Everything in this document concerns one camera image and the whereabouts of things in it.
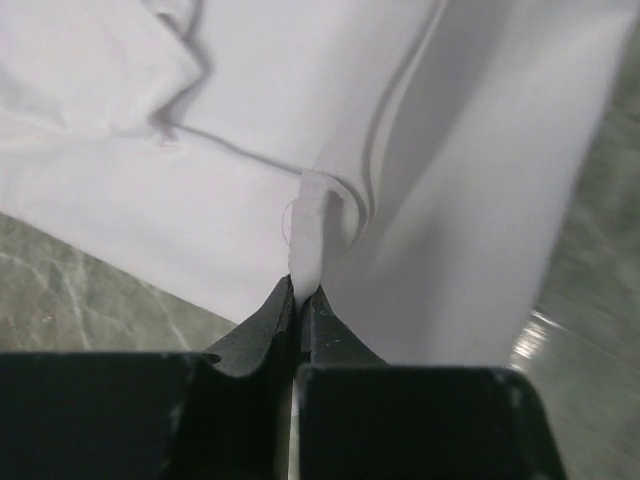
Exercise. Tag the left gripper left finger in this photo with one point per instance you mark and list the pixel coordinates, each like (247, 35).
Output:
(220, 413)

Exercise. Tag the white t-shirt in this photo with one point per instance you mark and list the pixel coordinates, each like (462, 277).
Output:
(412, 158)

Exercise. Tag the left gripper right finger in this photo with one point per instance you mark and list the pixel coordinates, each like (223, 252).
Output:
(362, 418)

